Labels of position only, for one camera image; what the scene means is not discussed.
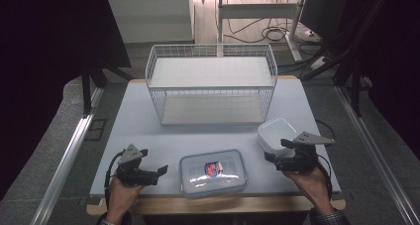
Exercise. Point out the white power strip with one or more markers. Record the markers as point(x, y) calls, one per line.
point(318, 62)

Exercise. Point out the black curtain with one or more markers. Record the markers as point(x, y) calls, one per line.
point(43, 53)
point(399, 53)

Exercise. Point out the black metal stand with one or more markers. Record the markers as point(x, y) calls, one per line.
point(86, 92)
point(356, 92)

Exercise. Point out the person's left hand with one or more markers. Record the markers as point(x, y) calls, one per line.
point(120, 198)

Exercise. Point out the person's right hand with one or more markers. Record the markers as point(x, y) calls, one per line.
point(313, 188)

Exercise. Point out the white lidded plastic container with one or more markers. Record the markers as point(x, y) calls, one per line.
point(275, 132)

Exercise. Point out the white metal desk frame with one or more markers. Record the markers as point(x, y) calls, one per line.
point(257, 11)

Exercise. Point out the black floor frame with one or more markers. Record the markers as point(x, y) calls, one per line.
point(96, 130)

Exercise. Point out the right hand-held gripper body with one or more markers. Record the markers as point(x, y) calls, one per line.
point(302, 160)

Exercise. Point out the clear container with blue lid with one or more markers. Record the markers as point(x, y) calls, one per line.
point(198, 182)

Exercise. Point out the white cabinet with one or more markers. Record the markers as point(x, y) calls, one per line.
point(152, 17)

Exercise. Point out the aluminium floor rail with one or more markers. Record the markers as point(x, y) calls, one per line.
point(373, 152)
point(71, 145)

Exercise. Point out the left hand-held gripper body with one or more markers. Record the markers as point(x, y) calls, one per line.
point(133, 175)

